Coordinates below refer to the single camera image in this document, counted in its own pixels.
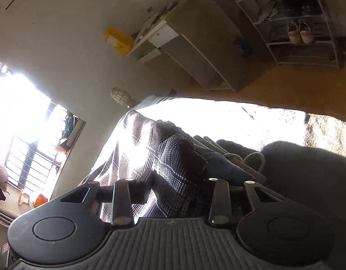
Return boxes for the window security bars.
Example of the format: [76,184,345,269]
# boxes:
[4,101,67,191]

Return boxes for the metal shoe rack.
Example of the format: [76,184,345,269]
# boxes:
[234,0,340,68]

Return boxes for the white low shelf unit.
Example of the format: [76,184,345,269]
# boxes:
[129,0,250,93]

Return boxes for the white sneakers pair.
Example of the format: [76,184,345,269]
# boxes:
[287,18,315,45]

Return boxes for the folded clothes stack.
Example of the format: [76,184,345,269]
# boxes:
[193,135,266,186]

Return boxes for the dark cloth in box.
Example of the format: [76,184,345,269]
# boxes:
[58,111,86,150]

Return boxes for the dark plaid flannel pants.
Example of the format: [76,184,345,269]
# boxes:
[81,110,212,221]

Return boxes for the yellow box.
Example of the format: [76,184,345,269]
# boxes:
[103,27,135,56]

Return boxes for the grey curtain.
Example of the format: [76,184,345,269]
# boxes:
[0,207,19,225]

